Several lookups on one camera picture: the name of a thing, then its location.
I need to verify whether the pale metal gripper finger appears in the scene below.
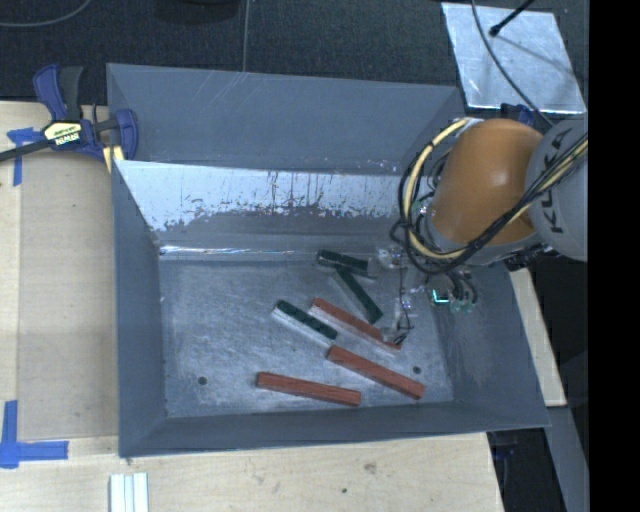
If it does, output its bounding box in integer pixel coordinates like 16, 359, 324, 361
382, 294, 414, 348
367, 247, 404, 279

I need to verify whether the dark green flat block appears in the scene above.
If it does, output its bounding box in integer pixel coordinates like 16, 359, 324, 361
315, 248, 375, 280
334, 266, 385, 326
270, 299, 339, 349

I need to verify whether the red-brown flat block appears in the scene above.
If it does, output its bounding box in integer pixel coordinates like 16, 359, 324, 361
325, 344, 427, 401
255, 370, 363, 408
307, 297, 403, 354

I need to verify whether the grey metal bin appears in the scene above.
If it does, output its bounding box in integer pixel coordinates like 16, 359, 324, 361
105, 62, 552, 459

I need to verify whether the pale wood flat board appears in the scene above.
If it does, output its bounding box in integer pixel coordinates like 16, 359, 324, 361
16, 103, 121, 442

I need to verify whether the black cylinder on white bracket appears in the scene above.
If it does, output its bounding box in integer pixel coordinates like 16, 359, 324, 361
503, 243, 564, 272

